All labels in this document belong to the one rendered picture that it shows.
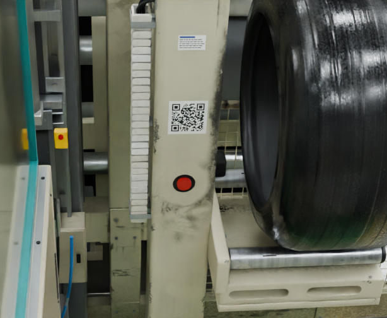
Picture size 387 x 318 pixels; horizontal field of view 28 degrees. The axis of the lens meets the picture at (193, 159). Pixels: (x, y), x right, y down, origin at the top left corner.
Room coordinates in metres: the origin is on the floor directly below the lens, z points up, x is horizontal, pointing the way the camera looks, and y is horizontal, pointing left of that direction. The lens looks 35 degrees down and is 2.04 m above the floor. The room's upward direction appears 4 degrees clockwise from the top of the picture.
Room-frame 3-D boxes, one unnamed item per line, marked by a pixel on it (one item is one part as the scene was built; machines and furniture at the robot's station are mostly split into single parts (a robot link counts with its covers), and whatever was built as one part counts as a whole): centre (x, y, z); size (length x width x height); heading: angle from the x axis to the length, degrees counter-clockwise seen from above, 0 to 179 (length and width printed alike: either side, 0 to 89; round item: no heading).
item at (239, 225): (1.40, -0.22, 0.80); 0.37 x 0.36 x 0.02; 8
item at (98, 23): (2.16, 0.30, 0.61); 0.33 x 0.06 x 0.86; 8
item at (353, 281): (1.27, -0.24, 0.84); 0.36 x 0.09 x 0.06; 98
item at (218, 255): (1.38, -0.05, 0.90); 0.40 x 0.03 x 0.10; 8
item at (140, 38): (1.31, 0.11, 1.19); 0.05 x 0.04 x 0.48; 8
